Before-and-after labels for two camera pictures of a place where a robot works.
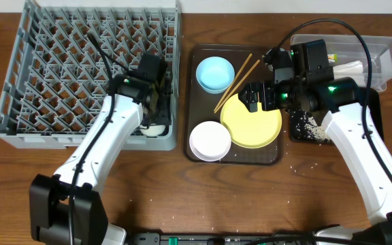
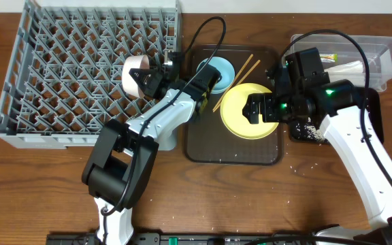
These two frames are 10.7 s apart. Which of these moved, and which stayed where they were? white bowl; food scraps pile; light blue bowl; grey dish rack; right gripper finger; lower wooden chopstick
Moved: white bowl; right gripper finger
Stayed: lower wooden chopstick; grey dish rack; light blue bowl; food scraps pile
